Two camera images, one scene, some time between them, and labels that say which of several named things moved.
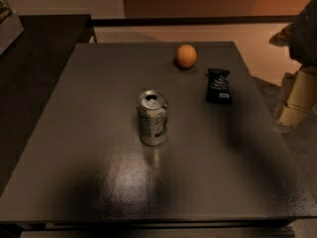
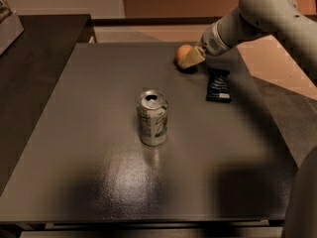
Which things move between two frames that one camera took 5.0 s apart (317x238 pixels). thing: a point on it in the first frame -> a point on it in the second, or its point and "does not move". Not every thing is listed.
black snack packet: [218, 86] does not move
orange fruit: [186, 56] does not move
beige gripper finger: [300, 98] -> [212, 44]
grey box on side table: [10, 30] does not move
